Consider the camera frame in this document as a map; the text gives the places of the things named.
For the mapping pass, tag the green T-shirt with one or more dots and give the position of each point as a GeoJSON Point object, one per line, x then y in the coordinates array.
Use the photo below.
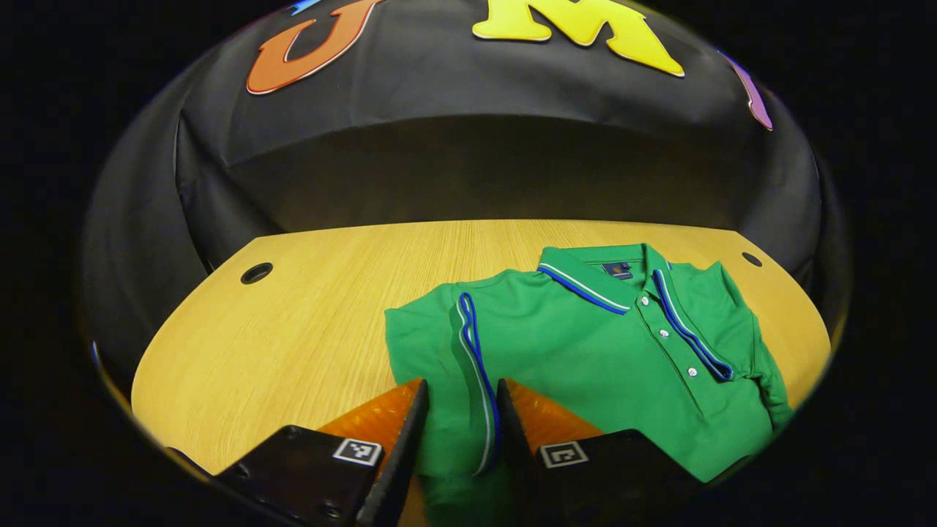
{"type": "Point", "coordinates": [585, 366]}

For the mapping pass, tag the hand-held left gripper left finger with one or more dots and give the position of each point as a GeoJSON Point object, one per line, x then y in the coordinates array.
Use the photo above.
{"type": "Point", "coordinates": [399, 476]}

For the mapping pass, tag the black backdrop cloth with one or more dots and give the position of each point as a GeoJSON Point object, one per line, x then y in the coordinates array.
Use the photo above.
{"type": "Point", "coordinates": [476, 132]}

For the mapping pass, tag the black table grommet hole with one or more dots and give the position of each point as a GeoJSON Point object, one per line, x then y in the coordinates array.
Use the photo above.
{"type": "Point", "coordinates": [256, 273]}
{"type": "Point", "coordinates": [752, 259]}

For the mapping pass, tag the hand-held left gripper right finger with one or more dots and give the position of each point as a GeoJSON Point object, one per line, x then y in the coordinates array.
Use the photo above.
{"type": "Point", "coordinates": [520, 468]}

